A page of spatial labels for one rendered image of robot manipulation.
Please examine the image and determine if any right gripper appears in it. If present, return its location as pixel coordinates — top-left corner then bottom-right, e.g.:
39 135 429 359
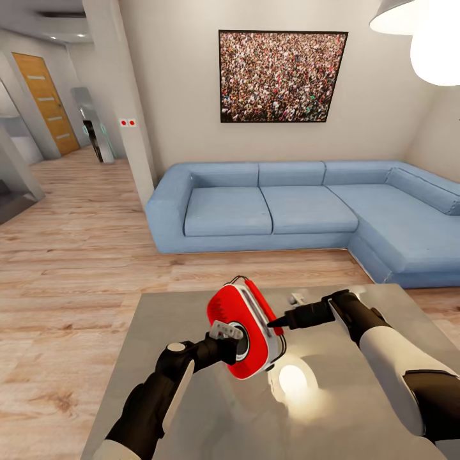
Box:
267 303 319 330

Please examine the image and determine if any radio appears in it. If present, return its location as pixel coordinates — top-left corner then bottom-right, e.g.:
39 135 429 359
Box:
207 275 287 380

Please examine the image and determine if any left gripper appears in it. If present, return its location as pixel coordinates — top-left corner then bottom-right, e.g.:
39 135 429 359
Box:
200 332 240 367

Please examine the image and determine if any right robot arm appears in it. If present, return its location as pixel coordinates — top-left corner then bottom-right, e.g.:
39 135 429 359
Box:
267 289 460 460

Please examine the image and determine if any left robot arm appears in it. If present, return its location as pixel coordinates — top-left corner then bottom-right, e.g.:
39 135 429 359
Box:
91 320 243 460

